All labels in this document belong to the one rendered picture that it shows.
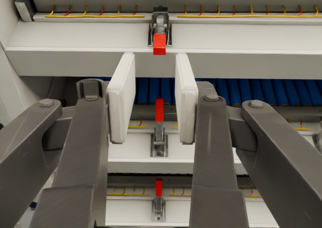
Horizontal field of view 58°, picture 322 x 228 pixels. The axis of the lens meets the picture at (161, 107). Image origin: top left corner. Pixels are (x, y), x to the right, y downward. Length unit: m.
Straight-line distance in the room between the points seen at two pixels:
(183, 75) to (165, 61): 0.20
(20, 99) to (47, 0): 0.13
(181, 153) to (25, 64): 0.26
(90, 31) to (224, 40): 0.16
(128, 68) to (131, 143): 0.32
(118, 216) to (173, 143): 0.22
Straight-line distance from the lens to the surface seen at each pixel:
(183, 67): 0.17
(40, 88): 0.48
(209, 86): 0.16
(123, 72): 0.16
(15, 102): 0.43
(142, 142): 0.48
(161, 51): 0.28
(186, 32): 0.36
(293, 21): 0.41
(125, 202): 0.64
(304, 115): 0.53
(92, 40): 0.36
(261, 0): 0.40
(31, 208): 0.61
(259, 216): 0.66
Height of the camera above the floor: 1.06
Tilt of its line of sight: 39 degrees down
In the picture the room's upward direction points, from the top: 1 degrees clockwise
